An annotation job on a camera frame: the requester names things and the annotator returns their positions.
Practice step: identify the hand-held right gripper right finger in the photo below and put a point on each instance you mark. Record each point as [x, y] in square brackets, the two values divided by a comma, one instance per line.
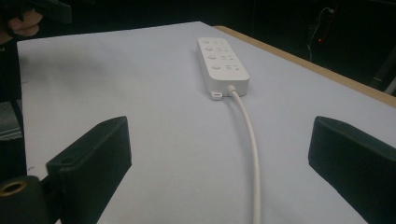
[358, 165]

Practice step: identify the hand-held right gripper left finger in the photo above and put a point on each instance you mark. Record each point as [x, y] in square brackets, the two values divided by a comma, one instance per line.
[93, 161]

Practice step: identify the white power strip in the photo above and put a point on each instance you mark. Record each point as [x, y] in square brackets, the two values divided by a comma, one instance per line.
[222, 73]

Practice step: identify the dark metal stand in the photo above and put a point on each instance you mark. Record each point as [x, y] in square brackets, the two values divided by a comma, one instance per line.
[384, 73]

